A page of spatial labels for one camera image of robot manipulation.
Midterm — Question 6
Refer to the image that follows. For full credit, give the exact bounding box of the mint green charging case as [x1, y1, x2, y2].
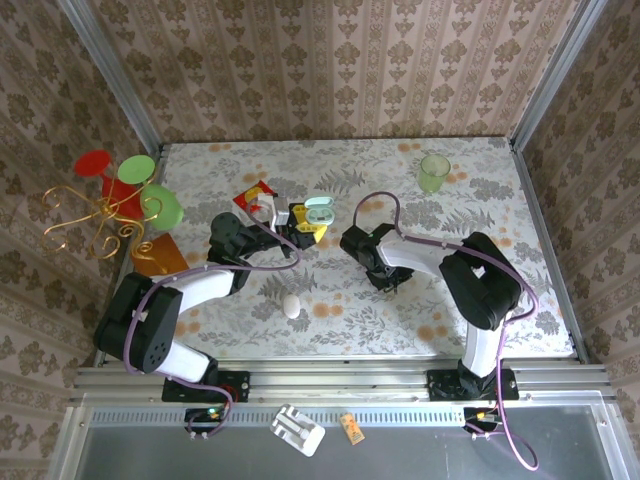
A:
[303, 196, 335, 226]

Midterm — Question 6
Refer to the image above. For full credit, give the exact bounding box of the red snack packet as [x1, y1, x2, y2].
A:
[232, 182, 276, 211]

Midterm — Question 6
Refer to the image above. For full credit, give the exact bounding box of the orange wooden rack base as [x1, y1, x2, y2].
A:
[130, 233, 190, 276]

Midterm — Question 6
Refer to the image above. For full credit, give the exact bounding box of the green plastic wine glass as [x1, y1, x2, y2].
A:
[117, 154, 185, 232]

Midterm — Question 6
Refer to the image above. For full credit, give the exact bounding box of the green transparent plastic cup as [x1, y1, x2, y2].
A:
[418, 153, 452, 195]

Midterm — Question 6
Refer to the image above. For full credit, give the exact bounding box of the red plastic wine glass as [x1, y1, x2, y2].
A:
[74, 148, 147, 221]

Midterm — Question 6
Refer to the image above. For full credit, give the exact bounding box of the small orange packet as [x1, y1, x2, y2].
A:
[340, 412, 365, 445]

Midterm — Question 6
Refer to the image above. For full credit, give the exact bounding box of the white plastic moulded tray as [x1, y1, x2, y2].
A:
[270, 403, 326, 457]

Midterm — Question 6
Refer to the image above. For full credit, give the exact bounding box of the grey metal panel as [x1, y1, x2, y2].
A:
[47, 403, 640, 480]

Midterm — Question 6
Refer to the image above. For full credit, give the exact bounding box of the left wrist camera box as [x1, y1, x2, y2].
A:
[255, 194, 292, 231]

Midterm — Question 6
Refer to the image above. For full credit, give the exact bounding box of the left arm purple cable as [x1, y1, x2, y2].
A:
[123, 195, 303, 409]

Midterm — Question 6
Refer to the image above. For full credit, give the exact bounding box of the gold wire glass rack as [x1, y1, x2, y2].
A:
[41, 185, 169, 275]

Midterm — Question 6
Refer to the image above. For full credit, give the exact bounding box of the aluminium front rail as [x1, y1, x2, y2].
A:
[72, 363, 615, 405]

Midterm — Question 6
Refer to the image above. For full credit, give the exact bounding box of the aluminium side rail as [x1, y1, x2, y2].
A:
[509, 139, 590, 365]

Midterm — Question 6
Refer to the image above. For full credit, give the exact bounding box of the aluminium frame post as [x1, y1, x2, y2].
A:
[510, 0, 610, 147]
[56, 0, 165, 147]

